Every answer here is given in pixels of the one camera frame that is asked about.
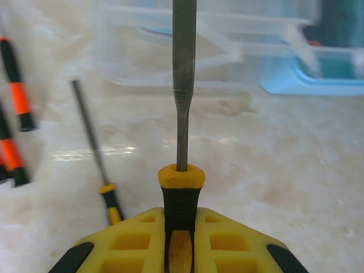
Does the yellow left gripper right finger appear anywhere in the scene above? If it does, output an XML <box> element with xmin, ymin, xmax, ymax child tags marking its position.
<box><xmin>193</xmin><ymin>208</ymin><xmax>309</xmax><ymax>273</ymax></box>

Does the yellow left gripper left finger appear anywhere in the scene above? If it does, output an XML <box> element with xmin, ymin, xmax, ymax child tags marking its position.
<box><xmin>48</xmin><ymin>207</ymin><xmax>166</xmax><ymax>273</ymax></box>

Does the thin round file yellow-black handle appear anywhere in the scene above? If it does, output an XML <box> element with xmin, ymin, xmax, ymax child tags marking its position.
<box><xmin>70</xmin><ymin>79</ymin><xmax>126</xmax><ymax>227</ymax></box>

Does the small tool orange-black handle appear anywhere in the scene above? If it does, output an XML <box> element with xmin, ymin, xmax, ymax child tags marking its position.
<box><xmin>0</xmin><ymin>99</ymin><xmax>32</xmax><ymax>188</ymax></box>
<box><xmin>0</xmin><ymin>36</ymin><xmax>38</xmax><ymax>133</ymax></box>

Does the blue plastic tool box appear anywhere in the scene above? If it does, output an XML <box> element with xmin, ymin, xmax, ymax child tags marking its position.
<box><xmin>258</xmin><ymin>0</ymin><xmax>364</xmax><ymax>96</ymax></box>

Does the clear plastic tool box lid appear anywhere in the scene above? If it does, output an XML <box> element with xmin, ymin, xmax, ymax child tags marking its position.
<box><xmin>93</xmin><ymin>0</ymin><xmax>319</xmax><ymax>89</ymax></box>

